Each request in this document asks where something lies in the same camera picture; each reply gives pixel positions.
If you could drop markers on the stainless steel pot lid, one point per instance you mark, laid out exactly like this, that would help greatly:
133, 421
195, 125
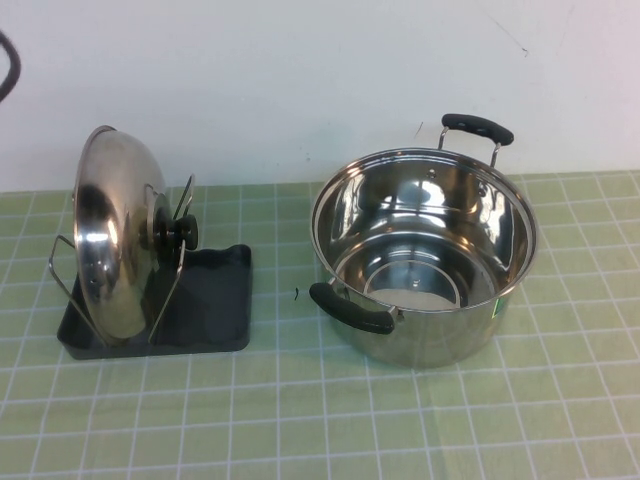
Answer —
110, 225

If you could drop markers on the black plastic drip tray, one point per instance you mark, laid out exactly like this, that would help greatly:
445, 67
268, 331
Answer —
215, 310

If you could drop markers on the green checkered tablecloth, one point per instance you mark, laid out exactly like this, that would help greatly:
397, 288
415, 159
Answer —
300, 400

